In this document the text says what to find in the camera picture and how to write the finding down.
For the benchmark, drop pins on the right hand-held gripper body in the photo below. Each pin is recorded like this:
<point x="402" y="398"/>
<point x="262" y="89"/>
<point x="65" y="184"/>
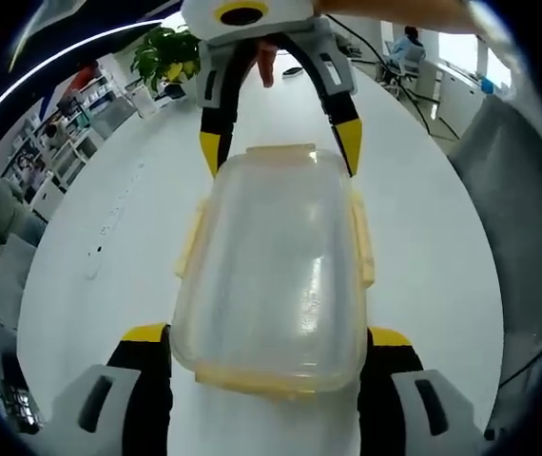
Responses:
<point x="204" y="14"/>

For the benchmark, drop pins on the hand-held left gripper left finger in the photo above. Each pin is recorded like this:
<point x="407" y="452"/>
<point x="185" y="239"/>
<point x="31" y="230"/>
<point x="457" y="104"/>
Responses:
<point x="123" y="404"/>

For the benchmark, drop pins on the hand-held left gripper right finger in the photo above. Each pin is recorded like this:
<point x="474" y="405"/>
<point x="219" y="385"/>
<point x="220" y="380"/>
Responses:
<point x="394" y="408"/>

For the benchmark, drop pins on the clear container with yellow buckles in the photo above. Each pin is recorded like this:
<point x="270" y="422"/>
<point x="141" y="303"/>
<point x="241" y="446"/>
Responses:
<point x="271" y="266"/>

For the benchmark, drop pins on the person's right hand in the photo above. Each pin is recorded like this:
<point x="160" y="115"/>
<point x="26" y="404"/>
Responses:
<point x="267" y="64"/>

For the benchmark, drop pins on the small black device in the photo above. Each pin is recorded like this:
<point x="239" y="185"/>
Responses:
<point x="292" y="71"/>

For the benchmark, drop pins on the green potted plant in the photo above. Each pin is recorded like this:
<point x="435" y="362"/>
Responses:
<point x="166" y="52"/>

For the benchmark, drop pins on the clear bottle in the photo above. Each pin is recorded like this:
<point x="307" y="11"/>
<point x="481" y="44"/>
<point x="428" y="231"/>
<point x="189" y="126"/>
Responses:
<point x="141" y="102"/>

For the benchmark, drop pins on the storage shelving with boxes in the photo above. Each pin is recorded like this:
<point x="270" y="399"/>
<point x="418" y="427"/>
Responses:
<point x="62" y="123"/>

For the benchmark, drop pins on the curved ceiling light strip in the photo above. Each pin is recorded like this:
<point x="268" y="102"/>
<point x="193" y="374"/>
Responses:
<point x="38" y="66"/>

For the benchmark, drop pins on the grey mesh office chair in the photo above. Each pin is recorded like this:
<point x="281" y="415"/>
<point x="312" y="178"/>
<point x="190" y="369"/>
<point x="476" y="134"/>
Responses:
<point x="513" y="214"/>

